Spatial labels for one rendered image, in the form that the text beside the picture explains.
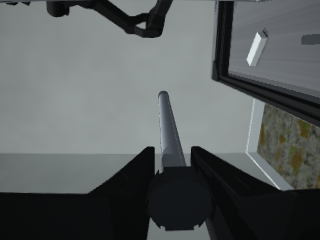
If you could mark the small white rectangular block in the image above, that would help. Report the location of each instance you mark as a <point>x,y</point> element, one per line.
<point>256,49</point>

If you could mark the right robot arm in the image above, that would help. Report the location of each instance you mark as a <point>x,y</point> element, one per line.
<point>154,19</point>

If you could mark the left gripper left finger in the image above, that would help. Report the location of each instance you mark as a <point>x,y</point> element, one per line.
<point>115,210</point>

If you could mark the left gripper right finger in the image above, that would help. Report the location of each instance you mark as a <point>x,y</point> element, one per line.
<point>246,208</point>

